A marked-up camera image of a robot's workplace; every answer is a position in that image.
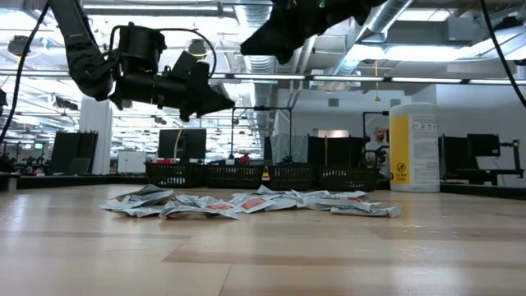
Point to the black ceiling spotlight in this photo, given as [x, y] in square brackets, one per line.
[198, 46]

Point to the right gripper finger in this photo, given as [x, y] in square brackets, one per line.
[279, 49]
[257, 41]

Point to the white printed first aid packet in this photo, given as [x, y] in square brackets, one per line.
[150, 192]
[197, 211]
[131, 202]
[141, 212]
[365, 211]
[287, 202]
[349, 194]

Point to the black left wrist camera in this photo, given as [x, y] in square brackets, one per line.
[191, 66]

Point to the person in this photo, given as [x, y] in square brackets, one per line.
[376, 148]

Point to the white room pillar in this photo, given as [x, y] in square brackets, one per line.
[96, 140]

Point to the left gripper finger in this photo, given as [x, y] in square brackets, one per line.
[209, 107]
[211, 95]

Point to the black tall cabinet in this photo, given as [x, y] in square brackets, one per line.
[74, 152]

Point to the black monitor on arm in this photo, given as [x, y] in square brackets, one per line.
[483, 144]

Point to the black computer monitor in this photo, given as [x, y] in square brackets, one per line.
[183, 144]

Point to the black partition screen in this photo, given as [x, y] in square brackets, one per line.
[337, 150]

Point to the white yellow wipes canister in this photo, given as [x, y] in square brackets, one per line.
[415, 164]

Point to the ceiling light strip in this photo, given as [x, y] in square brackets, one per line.
[267, 76]
[427, 80]

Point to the black mesh basket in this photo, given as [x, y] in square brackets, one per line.
[347, 178]
[289, 176]
[234, 176]
[174, 177]

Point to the small red object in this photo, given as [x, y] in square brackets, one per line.
[245, 159]

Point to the grey metal post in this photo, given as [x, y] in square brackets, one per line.
[8, 181]

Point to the black workstation rig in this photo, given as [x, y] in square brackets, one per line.
[452, 154]

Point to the black metal stand frame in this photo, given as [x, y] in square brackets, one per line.
[376, 112]

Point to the silver ribbed ventilation duct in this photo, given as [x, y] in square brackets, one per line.
[259, 67]

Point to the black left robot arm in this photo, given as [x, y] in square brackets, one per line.
[86, 61]

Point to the silver smooth ventilation duct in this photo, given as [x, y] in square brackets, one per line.
[390, 12]

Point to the white board panel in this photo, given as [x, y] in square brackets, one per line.
[131, 161]

